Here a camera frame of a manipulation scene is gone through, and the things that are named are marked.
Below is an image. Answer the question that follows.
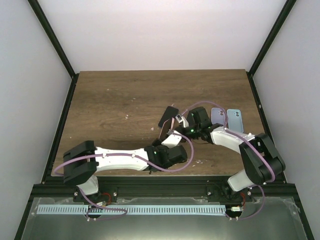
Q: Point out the phone from pink case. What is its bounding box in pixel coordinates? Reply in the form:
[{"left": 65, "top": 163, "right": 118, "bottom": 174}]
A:
[{"left": 158, "top": 118, "right": 172, "bottom": 142}]

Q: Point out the purple phone case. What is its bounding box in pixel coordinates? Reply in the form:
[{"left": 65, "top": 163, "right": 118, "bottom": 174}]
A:
[{"left": 210, "top": 107, "right": 225, "bottom": 125}]

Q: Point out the light blue phone case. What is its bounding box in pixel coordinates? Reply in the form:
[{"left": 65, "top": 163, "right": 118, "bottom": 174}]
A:
[{"left": 226, "top": 108, "right": 244, "bottom": 133}]

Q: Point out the pink phone case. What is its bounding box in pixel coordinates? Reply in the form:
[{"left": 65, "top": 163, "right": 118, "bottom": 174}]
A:
[{"left": 170, "top": 118, "right": 175, "bottom": 131}]

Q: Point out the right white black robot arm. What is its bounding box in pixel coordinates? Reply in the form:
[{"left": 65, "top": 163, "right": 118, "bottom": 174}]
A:
[{"left": 175, "top": 107, "right": 286, "bottom": 202}]

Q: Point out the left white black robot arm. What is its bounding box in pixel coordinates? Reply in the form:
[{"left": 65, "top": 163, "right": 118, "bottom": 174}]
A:
[{"left": 62, "top": 137, "right": 188, "bottom": 202}]

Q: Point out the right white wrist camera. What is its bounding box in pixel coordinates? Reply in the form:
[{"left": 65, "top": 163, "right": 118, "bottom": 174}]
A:
[{"left": 175, "top": 114, "right": 189, "bottom": 128}]

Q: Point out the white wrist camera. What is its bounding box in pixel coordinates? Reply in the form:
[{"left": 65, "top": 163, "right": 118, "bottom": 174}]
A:
[
  {"left": 175, "top": 114, "right": 189, "bottom": 128},
  {"left": 161, "top": 130, "right": 182, "bottom": 149}
]

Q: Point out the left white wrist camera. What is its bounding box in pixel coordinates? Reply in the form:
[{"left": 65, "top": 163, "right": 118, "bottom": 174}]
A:
[{"left": 161, "top": 130, "right": 182, "bottom": 149}]

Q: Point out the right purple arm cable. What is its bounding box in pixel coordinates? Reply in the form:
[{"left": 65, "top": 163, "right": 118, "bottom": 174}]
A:
[{"left": 179, "top": 100, "right": 276, "bottom": 186}]

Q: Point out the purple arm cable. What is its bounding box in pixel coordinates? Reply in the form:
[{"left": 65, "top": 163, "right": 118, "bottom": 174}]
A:
[
  {"left": 53, "top": 128, "right": 195, "bottom": 177},
  {"left": 179, "top": 100, "right": 276, "bottom": 186}
]

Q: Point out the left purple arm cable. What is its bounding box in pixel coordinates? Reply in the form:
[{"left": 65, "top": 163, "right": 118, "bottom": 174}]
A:
[{"left": 53, "top": 128, "right": 195, "bottom": 177}]

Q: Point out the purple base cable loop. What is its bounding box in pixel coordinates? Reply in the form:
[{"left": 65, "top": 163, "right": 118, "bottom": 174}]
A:
[{"left": 79, "top": 189, "right": 128, "bottom": 222}]

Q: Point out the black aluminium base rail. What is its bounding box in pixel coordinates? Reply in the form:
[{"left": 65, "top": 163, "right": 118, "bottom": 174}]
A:
[{"left": 32, "top": 175, "right": 296, "bottom": 205}]

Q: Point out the right black frame post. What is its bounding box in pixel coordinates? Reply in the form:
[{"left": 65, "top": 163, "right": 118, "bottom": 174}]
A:
[{"left": 249, "top": 0, "right": 298, "bottom": 74}]

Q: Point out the black frame post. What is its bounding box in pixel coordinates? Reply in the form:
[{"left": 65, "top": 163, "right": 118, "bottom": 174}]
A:
[
  {"left": 249, "top": 0, "right": 298, "bottom": 74},
  {"left": 26, "top": 0, "right": 77, "bottom": 79}
]

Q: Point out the left black frame post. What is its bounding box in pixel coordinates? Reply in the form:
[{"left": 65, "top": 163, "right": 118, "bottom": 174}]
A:
[{"left": 26, "top": 0, "right": 77, "bottom": 79}]

